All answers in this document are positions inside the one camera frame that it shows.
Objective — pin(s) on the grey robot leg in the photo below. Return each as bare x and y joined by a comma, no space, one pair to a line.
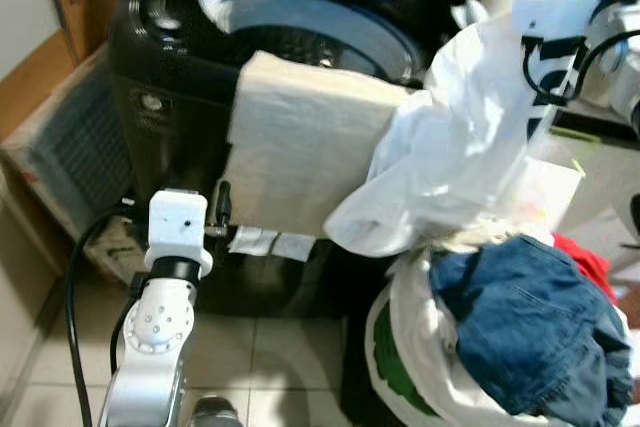
215,414

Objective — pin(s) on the white garment with black stripes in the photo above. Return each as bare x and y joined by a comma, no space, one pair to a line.
450,147

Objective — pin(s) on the blue denim jeans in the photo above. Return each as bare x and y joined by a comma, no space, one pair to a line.
530,327

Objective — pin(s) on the black top-loading washing machine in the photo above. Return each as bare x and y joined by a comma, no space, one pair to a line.
180,67

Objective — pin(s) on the red garment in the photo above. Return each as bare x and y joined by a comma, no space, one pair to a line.
585,262

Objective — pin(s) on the beige towel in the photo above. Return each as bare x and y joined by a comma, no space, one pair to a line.
300,147

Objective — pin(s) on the white and green laundry basket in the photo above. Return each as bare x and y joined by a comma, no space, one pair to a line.
400,347

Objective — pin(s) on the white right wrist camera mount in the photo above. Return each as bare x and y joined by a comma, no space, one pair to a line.
555,12

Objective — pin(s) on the grey mesh crate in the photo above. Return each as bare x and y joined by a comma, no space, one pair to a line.
70,157

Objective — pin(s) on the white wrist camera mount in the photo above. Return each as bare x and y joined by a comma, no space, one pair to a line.
178,227
555,12

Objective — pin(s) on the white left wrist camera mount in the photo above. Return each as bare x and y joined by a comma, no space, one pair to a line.
178,227

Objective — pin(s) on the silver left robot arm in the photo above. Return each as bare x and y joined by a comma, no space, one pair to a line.
155,347

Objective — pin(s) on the black stand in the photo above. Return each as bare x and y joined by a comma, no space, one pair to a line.
355,377

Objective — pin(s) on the white paper label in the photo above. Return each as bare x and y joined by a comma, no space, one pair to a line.
294,247
250,241

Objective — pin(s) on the white paper bag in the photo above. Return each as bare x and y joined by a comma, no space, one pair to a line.
555,197

